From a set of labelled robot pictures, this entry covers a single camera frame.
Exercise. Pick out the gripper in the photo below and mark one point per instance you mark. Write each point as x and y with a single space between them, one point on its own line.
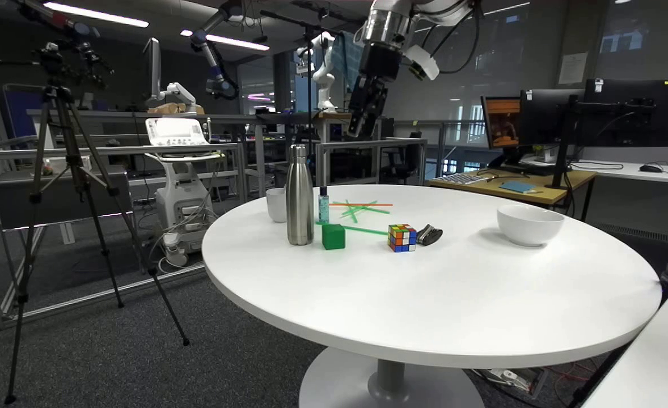
380 61

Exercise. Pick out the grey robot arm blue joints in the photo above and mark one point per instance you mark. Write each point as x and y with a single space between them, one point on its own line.
216 62

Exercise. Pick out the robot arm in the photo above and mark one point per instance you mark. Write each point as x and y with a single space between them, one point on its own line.
388 25

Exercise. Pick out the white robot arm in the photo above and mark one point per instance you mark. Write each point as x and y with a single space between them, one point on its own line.
325 73

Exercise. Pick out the monitor on white arm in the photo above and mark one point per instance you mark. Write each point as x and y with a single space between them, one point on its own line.
153 71

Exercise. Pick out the small blue bottle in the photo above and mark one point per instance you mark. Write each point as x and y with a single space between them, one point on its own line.
324 208

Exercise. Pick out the silver metal bottle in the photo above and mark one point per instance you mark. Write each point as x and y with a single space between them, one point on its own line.
299 198

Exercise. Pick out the white cup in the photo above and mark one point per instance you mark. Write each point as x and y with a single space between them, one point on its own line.
277 205

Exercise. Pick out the stand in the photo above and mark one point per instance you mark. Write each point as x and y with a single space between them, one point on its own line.
309 102

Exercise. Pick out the black office chair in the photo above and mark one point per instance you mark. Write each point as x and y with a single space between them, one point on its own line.
402 158

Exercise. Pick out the orange stick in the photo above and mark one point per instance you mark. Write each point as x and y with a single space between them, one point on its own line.
379 204

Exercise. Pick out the keyboard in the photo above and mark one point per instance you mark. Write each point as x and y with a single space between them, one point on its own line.
460 178

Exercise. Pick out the long green stick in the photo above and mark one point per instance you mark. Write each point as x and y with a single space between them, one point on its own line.
362 229

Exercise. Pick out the green cube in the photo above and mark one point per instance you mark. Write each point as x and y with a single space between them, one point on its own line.
333 237

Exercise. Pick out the multicoloured puzzle cube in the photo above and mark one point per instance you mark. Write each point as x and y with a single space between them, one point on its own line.
402 238

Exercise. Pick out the black folded clip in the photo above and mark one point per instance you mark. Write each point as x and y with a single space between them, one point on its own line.
429 235

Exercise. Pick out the ceiling light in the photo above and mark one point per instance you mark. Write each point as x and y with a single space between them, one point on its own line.
96 14
232 41

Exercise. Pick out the blue notebook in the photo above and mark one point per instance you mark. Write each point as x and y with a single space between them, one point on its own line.
517 187

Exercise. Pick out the wooden desk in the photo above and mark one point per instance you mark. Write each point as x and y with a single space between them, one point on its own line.
544 192

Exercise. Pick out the white bowl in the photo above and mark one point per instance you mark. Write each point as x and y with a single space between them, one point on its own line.
529 226

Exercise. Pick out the white medical cart machine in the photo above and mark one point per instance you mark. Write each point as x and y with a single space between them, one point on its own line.
181 187

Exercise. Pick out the paper notice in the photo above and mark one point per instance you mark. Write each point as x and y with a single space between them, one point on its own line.
573 68

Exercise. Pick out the row of monitors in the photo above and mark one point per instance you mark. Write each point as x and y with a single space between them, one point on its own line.
623 113

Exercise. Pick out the black computer mouse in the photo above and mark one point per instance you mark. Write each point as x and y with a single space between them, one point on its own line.
650 168

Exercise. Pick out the white power strip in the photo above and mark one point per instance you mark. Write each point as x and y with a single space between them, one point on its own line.
510 378

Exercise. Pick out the white table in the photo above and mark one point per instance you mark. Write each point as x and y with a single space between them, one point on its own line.
651 362

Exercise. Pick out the camera on tripod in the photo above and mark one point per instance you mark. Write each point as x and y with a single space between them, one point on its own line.
67 141

